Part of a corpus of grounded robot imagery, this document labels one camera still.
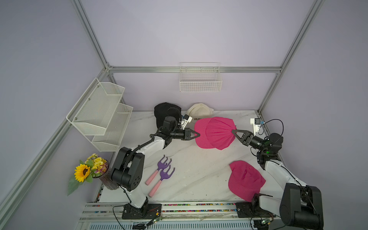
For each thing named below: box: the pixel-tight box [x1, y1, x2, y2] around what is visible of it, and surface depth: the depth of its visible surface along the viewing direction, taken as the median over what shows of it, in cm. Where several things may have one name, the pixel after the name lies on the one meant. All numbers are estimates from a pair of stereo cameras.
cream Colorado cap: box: [184, 103, 215, 125], surface depth 111 cm
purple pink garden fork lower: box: [148, 165, 176, 198], surface depth 87 cm
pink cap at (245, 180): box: [228, 160, 266, 202], surface depth 84 cm
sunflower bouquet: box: [67, 153, 110, 196], surface depth 64 cm
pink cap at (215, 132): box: [194, 116, 237, 150], surface depth 82 cm
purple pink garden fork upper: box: [145, 154, 173, 186], surface depth 90 cm
